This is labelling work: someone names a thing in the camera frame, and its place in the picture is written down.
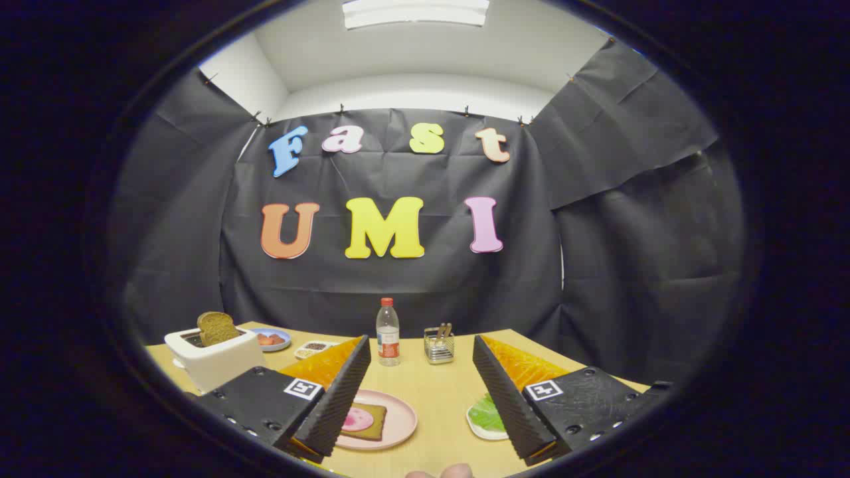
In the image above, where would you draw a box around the metal wire utensil holder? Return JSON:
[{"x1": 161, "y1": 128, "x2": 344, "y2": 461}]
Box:
[{"x1": 424, "y1": 327, "x2": 456, "y2": 365}]

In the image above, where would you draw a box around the white toaster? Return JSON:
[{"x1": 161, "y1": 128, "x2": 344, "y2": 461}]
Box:
[{"x1": 164, "y1": 327, "x2": 266, "y2": 394}]

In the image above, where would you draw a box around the white square plate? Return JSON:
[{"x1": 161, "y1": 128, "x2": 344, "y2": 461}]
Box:
[{"x1": 466, "y1": 393, "x2": 511, "y2": 441}]

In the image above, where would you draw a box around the green lettuce leaf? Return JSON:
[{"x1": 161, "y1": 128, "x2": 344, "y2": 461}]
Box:
[{"x1": 469, "y1": 393, "x2": 507, "y2": 434}]

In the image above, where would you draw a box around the white condiment tray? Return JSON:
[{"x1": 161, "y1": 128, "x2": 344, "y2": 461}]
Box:
[{"x1": 294, "y1": 341, "x2": 339, "y2": 360}]

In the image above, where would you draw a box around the pink round plate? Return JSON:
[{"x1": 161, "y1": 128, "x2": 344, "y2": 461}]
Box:
[{"x1": 334, "y1": 389, "x2": 418, "y2": 452}]

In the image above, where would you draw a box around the clear water bottle red label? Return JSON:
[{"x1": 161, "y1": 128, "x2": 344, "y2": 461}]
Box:
[{"x1": 376, "y1": 297, "x2": 401, "y2": 367}]

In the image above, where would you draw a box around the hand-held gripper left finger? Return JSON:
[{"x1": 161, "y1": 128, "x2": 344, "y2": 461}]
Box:
[{"x1": 197, "y1": 335, "x2": 373, "y2": 464}]

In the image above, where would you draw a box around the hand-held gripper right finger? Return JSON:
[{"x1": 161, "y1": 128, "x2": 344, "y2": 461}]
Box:
[{"x1": 472, "y1": 335, "x2": 673, "y2": 467}]

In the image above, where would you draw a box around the ceiling light panel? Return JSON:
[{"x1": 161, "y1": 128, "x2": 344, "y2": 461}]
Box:
[{"x1": 342, "y1": 0, "x2": 491, "y2": 30}]

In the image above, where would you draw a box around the brown bread slice with ham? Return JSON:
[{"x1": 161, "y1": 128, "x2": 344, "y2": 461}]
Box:
[{"x1": 341, "y1": 402, "x2": 388, "y2": 441}]

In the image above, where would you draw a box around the pink ham slice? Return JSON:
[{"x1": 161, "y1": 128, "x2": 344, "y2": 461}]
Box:
[{"x1": 341, "y1": 407, "x2": 375, "y2": 432}]

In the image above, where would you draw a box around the blue plate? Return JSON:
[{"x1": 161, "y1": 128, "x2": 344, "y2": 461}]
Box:
[{"x1": 249, "y1": 328, "x2": 292, "y2": 353}]

